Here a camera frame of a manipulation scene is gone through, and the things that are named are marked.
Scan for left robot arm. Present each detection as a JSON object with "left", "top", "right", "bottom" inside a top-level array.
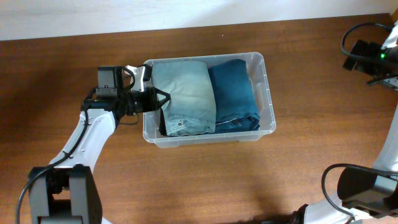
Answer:
[{"left": 22, "top": 64, "right": 170, "bottom": 223}]

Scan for large black garment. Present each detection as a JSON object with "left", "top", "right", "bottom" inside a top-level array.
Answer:
[{"left": 159, "top": 110, "right": 167, "bottom": 136}]

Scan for clear plastic storage bin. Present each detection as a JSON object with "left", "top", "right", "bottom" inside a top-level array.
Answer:
[{"left": 142, "top": 52, "right": 276, "bottom": 148}]

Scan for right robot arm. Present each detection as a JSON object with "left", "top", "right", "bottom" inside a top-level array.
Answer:
[{"left": 289, "top": 40, "right": 397, "bottom": 223}]

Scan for medium blue jeans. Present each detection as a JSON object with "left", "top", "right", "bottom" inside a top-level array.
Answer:
[{"left": 208, "top": 59, "right": 260, "bottom": 134}]

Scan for left black cable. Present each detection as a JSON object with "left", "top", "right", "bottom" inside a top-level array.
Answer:
[{"left": 15, "top": 67, "right": 141, "bottom": 224}]

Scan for light blue jeans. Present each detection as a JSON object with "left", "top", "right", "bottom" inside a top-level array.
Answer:
[{"left": 152, "top": 60, "right": 216, "bottom": 137}]

